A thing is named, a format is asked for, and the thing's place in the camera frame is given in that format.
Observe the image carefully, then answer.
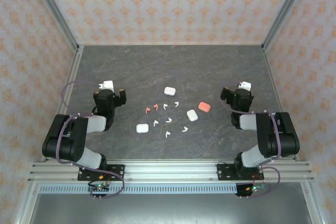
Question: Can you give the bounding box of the pink charging case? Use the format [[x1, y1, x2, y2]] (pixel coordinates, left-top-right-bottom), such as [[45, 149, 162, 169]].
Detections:
[[197, 101, 212, 113]]

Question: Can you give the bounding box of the small controller circuit board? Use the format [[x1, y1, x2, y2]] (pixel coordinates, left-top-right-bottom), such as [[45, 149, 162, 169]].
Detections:
[[246, 184, 267, 192], [87, 182, 111, 192]]

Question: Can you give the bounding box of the grey metal panel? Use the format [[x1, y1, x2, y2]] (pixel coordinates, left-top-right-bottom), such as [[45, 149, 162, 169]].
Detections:
[[28, 194, 313, 224]]

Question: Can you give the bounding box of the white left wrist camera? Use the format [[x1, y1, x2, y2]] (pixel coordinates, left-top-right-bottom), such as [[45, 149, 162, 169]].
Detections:
[[99, 80, 114, 91]]

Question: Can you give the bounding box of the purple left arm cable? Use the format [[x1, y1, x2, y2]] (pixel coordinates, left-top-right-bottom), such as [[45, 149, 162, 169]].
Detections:
[[56, 80, 125, 200]]

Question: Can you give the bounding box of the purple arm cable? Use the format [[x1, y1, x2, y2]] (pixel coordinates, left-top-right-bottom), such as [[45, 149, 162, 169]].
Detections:
[[56, 80, 125, 200], [219, 81, 282, 198]]

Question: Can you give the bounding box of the aluminium table side rail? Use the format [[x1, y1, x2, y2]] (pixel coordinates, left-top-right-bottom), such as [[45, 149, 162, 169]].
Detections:
[[40, 45, 85, 163], [261, 45, 300, 162]]

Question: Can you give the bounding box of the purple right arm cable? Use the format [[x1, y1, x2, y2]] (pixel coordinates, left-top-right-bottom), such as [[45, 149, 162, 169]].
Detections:
[[219, 81, 282, 198]]

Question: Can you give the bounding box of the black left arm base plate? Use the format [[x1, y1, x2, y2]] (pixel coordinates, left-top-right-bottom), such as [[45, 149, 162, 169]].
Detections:
[[77, 164, 125, 182]]

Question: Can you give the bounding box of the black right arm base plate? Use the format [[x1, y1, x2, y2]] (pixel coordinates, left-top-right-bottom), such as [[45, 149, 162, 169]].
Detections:
[[217, 163, 264, 182]]

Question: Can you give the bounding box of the aluminium mounting rail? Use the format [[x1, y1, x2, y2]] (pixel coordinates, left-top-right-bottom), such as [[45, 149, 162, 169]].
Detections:
[[27, 159, 315, 183]]

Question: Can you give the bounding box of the aluminium frame post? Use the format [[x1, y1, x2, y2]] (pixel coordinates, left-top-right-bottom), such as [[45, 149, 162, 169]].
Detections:
[[262, 0, 312, 51], [27, 0, 81, 51]]

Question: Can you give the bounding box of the grey slotted cable duct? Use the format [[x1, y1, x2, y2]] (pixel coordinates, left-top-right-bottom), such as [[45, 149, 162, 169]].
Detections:
[[38, 184, 238, 195]]

